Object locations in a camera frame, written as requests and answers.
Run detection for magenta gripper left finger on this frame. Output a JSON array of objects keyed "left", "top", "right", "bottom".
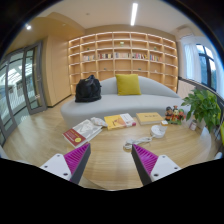
[{"left": 41, "top": 144, "right": 91, "bottom": 184}]

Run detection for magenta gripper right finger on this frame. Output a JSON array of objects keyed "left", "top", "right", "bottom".
[{"left": 131, "top": 144, "right": 180, "bottom": 185}]

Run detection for white round charger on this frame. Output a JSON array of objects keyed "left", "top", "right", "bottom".
[{"left": 151, "top": 125, "right": 165, "bottom": 138}]

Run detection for red and grey book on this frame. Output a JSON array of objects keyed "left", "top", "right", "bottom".
[{"left": 63, "top": 119, "right": 102, "bottom": 148}]

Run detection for yellow flat book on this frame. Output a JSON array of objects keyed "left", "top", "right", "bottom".
[{"left": 136, "top": 112, "right": 163, "bottom": 125}]

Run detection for yellow and white book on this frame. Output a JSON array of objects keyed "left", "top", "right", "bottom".
[{"left": 104, "top": 113, "right": 136, "bottom": 130}]

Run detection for colourful toy figurines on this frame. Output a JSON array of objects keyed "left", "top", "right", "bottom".
[{"left": 165, "top": 106, "right": 186, "bottom": 125}]

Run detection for grey curved sofa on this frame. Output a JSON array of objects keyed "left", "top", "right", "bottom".
[{"left": 61, "top": 76, "right": 190, "bottom": 128}]

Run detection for black backpack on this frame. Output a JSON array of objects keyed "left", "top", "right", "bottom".
[{"left": 75, "top": 75, "right": 101, "bottom": 103}]

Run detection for green potted plant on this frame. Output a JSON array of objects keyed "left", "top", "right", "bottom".
[{"left": 182, "top": 89, "right": 221, "bottom": 131}]

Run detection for yellow cushion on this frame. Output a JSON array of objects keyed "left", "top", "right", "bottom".
[{"left": 116, "top": 74, "right": 141, "bottom": 96}]

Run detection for glass double door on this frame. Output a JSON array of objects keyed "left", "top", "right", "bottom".
[{"left": 0, "top": 41, "right": 47, "bottom": 146}]

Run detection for white window curtain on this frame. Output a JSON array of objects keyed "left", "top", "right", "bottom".
[{"left": 184, "top": 43, "right": 201, "bottom": 82}]

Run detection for ceiling strip light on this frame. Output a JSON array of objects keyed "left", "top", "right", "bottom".
[{"left": 130, "top": 3, "right": 138, "bottom": 26}]

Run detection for white charger cable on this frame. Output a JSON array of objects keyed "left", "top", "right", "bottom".
[{"left": 123, "top": 135, "right": 154, "bottom": 150}]

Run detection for wooden wall bookshelf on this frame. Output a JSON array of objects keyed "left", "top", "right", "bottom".
[{"left": 68, "top": 31, "right": 178, "bottom": 93}]

